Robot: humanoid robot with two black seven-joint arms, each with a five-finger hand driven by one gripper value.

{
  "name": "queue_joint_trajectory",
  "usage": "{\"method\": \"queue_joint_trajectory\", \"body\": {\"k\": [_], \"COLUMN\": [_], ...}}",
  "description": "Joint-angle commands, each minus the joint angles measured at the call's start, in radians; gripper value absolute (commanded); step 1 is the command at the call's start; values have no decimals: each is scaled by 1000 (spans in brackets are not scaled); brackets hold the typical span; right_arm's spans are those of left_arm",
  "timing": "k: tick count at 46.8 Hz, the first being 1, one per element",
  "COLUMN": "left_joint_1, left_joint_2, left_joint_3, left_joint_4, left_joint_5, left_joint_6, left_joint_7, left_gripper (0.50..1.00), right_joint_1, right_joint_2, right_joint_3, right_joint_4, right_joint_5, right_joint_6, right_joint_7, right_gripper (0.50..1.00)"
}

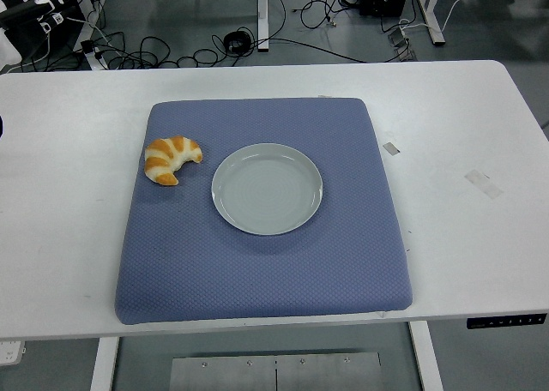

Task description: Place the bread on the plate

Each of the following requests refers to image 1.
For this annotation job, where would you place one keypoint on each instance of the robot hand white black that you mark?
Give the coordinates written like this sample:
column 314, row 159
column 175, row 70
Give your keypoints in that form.
column 25, row 9

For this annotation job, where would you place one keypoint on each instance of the croissant bread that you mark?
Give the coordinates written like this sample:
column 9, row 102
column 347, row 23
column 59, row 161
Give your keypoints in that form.
column 165, row 155

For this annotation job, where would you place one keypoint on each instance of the grey round plate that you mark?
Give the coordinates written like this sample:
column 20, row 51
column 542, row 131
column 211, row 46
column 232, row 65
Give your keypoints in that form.
column 267, row 189

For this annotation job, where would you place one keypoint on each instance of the white desk leg with foot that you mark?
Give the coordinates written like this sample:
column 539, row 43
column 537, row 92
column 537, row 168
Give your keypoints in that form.
column 433, row 13
column 263, row 9

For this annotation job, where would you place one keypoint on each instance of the white power strip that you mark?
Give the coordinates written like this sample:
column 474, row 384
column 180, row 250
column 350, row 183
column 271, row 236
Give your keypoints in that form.
column 10, row 352

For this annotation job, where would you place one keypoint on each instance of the blue quilted mat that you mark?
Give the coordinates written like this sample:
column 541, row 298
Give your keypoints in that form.
column 257, row 271

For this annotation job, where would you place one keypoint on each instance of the white table leg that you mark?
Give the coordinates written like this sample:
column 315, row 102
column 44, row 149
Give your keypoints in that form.
column 103, row 365
column 426, row 356

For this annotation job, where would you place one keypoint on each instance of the grey foot pedal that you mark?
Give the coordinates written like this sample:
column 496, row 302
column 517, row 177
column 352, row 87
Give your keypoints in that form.
column 403, row 43

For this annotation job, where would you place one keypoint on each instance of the grey tape strip small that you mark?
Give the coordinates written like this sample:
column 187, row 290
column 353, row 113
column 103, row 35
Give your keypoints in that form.
column 391, row 148

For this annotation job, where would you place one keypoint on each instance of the translucent tape strip large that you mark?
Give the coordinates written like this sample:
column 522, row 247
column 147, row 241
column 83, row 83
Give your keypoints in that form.
column 484, row 184

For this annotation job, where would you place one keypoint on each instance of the table control panel black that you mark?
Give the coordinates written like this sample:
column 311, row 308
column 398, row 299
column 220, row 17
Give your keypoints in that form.
column 506, row 321

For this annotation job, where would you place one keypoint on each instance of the white frame leg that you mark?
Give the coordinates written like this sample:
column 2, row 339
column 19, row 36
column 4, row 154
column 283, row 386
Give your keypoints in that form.
column 96, row 61

